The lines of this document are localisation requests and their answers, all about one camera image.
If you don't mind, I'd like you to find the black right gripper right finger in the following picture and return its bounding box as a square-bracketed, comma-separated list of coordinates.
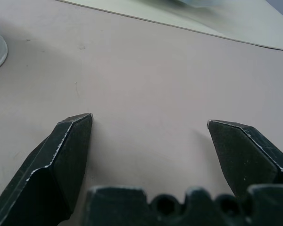
[207, 120, 283, 199]

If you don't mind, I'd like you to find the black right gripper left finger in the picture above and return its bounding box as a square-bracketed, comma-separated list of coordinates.
[0, 113, 94, 226]

